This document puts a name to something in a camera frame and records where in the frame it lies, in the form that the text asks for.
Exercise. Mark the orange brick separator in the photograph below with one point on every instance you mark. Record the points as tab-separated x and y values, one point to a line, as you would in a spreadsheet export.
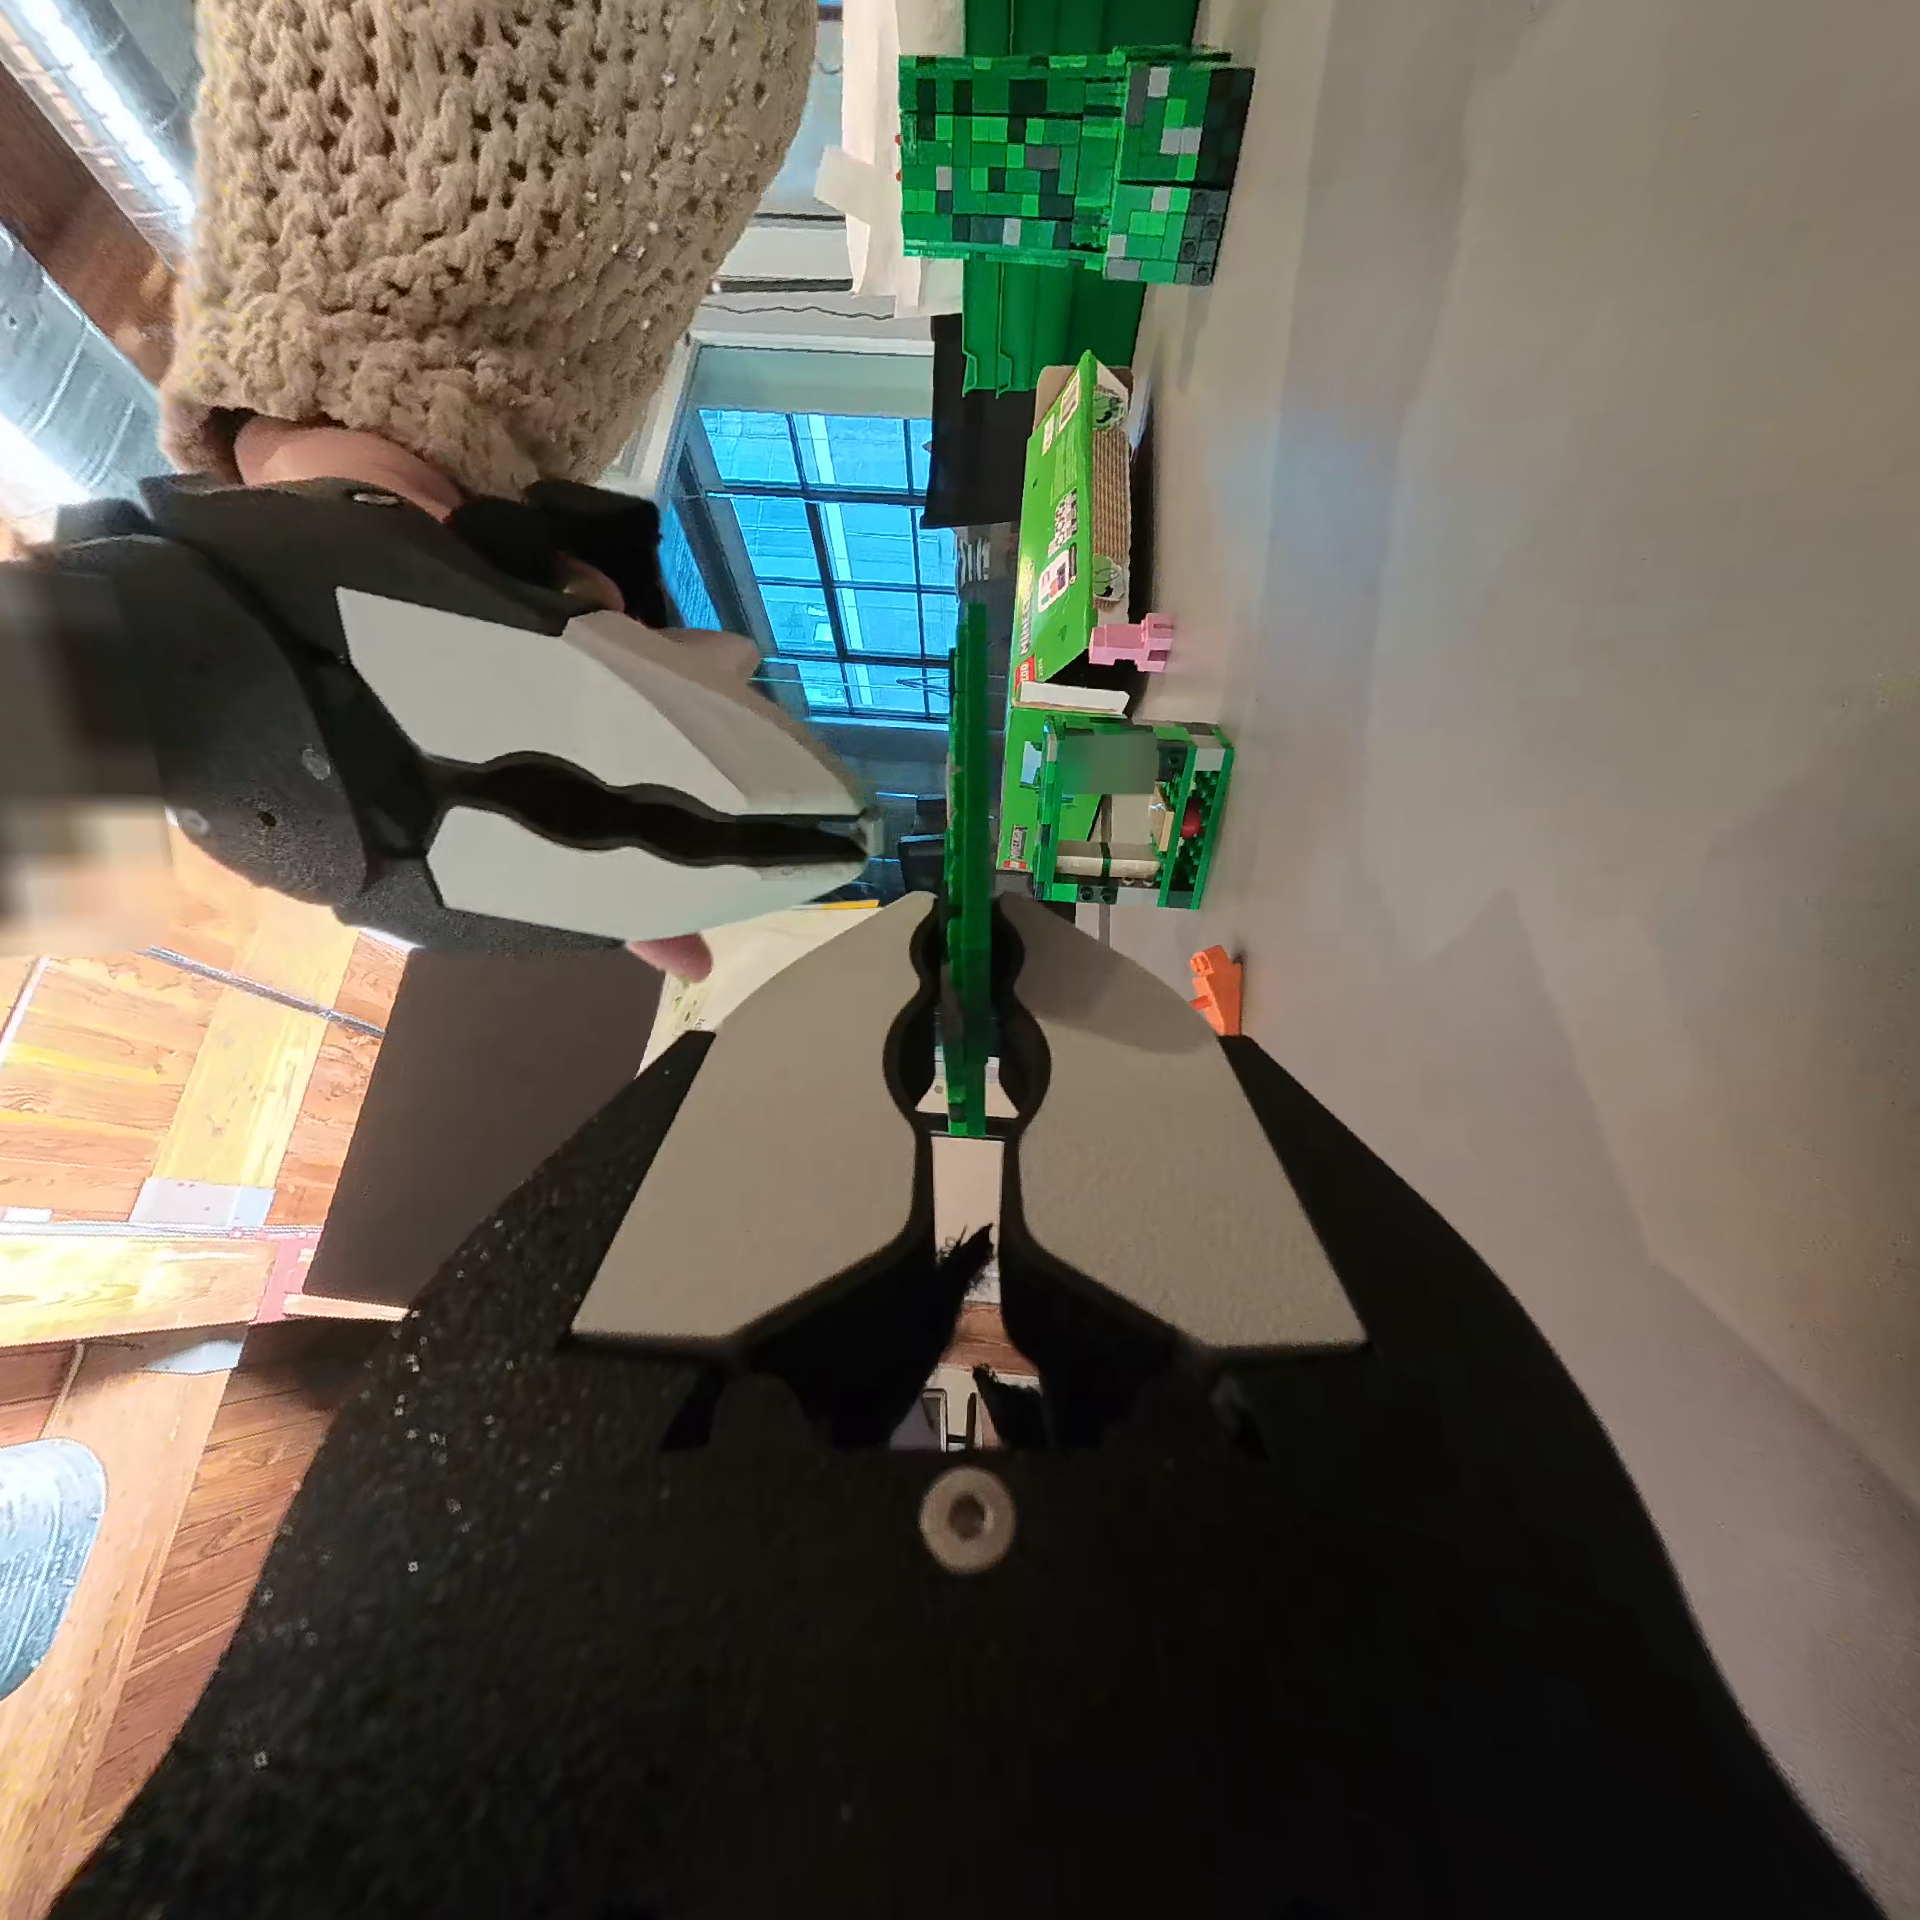
1218	992

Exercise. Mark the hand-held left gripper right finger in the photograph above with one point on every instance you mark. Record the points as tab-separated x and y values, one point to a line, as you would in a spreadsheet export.
1170	1201

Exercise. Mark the ceiling strip light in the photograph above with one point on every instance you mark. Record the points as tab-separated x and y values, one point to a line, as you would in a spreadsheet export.
98	105

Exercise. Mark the white paper sheet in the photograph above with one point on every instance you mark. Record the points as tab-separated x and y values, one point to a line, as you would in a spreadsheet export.
868	166

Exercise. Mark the small green lego house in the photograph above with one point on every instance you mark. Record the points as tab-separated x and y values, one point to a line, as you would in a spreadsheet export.
1119	818

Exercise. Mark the pink lego pig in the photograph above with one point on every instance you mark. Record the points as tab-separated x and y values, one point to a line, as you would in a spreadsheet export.
1128	642

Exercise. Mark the paned window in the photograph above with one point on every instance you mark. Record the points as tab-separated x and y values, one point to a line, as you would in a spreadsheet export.
809	555

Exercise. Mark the person's right hand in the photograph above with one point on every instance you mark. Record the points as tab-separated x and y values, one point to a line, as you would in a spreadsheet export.
346	458

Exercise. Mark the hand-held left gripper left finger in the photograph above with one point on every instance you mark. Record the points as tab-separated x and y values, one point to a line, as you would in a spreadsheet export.
764	1184

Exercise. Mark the green lego box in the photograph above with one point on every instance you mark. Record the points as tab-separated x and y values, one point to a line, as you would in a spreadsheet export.
1058	525

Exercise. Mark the green lego base plate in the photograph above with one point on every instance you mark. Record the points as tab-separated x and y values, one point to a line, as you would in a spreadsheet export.
972	839

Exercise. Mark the black box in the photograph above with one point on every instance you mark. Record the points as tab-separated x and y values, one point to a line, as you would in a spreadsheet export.
967	435

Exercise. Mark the white box green dots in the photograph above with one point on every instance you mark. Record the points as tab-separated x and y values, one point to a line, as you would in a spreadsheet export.
779	974

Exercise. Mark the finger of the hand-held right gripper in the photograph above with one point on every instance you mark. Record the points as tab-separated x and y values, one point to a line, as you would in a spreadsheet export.
493	674
600	893

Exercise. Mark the grey metal duct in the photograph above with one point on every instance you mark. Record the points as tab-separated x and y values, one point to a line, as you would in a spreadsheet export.
36	1560

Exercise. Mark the green creeper lego figure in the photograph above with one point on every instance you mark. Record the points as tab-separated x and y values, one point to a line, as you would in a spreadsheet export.
1036	158

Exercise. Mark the spiral metal duct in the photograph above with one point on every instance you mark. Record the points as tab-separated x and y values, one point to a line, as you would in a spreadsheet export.
66	359

